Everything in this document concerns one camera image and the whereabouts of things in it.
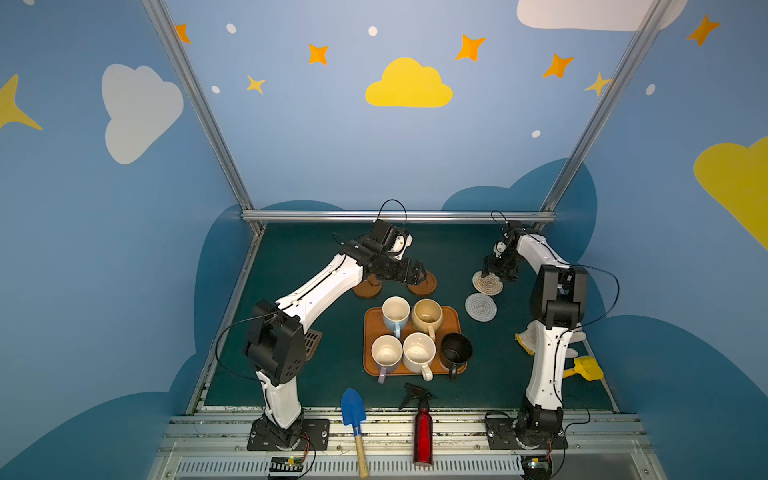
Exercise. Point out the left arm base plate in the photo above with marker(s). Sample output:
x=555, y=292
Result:
x=267, y=436

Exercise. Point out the beige ceramic mug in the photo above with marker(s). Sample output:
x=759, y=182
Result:
x=427, y=317

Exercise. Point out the dark wooden coaster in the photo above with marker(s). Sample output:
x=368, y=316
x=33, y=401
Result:
x=426, y=287
x=368, y=288

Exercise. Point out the brown slotted scoop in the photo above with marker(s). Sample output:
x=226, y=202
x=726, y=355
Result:
x=312, y=339

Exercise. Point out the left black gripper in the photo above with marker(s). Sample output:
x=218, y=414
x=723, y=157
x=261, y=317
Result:
x=396, y=267

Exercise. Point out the grey woven coaster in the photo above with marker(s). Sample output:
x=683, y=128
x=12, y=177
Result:
x=480, y=307

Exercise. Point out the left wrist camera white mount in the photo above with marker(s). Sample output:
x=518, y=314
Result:
x=389, y=239

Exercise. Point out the orange wooden tray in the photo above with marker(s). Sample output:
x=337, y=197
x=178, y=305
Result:
x=374, y=327

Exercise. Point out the right controller board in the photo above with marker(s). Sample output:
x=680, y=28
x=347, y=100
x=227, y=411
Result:
x=536, y=468

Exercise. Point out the aluminium frame right post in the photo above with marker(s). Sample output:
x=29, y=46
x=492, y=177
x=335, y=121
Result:
x=640, y=44

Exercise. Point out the black mug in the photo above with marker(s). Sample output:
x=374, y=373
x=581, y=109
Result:
x=454, y=353

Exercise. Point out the red spray bottle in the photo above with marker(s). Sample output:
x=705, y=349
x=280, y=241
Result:
x=423, y=424

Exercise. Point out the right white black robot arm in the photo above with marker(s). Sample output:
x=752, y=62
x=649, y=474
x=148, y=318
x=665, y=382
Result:
x=557, y=306

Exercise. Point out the purple mug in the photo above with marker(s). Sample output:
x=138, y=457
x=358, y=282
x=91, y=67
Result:
x=386, y=352

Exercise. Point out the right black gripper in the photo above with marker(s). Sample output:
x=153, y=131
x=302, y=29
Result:
x=498, y=265

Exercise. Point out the aluminium frame back bar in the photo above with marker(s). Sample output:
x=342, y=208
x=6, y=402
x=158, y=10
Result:
x=457, y=217

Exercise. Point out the controller board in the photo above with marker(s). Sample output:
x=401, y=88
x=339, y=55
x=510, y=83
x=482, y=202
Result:
x=536, y=468
x=291, y=467

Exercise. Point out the white speckled mug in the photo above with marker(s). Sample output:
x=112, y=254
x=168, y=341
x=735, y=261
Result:
x=419, y=351

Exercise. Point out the blue garden trowel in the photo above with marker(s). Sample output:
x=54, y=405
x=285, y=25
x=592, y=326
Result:
x=353, y=414

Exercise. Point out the white work glove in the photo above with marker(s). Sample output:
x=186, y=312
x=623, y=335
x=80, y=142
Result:
x=528, y=338

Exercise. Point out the multicolour woven coaster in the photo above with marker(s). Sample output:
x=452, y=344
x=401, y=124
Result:
x=489, y=284

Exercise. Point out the aluminium frame left post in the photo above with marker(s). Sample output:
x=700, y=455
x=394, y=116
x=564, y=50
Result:
x=161, y=19

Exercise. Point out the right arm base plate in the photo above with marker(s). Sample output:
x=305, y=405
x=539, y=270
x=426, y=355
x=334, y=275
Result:
x=503, y=434

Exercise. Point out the yellow hand shovel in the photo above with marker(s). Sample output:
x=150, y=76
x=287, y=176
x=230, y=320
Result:
x=587, y=367

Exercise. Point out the left controller board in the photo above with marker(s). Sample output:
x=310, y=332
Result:
x=291, y=467

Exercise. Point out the aluminium frame post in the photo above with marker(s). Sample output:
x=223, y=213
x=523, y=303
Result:
x=161, y=19
x=640, y=44

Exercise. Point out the light blue mug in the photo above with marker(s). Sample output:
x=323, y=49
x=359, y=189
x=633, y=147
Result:
x=396, y=314

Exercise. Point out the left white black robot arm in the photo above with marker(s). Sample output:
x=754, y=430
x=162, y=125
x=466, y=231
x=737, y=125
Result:
x=275, y=341

